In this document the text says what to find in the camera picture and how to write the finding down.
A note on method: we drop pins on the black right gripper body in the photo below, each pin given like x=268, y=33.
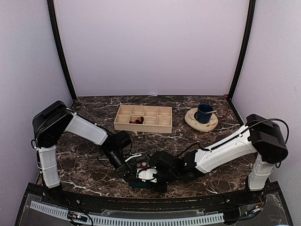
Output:
x=170, y=176

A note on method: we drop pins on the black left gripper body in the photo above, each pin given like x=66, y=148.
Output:
x=124, y=167

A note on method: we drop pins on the green christmas bear sock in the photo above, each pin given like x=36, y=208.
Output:
x=140, y=175

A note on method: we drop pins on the black red yellow argyle sock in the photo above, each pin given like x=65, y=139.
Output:
x=139, y=120

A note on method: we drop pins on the wooden compartment tray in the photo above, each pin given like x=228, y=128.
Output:
x=157, y=119

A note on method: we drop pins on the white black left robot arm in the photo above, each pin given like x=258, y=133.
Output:
x=57, y=120

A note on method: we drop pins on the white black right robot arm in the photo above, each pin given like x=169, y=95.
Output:
x=258, y=135

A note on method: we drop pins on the dark blue mug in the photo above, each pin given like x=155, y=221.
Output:
x=201, y=116

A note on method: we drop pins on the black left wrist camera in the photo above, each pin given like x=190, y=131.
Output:
x=123, y=139

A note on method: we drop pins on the white slotted cable duct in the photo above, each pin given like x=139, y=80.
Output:
x=129, y=218

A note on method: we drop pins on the black front table rail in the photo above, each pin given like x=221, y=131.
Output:
x=116, y=195

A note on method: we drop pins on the black right frame post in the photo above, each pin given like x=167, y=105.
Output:
x=243, y=49

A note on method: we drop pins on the black frame post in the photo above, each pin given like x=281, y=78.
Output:
x=59, y=48
x=243, y=49

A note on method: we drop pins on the black left frame post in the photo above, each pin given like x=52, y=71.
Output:
x=59, y=48

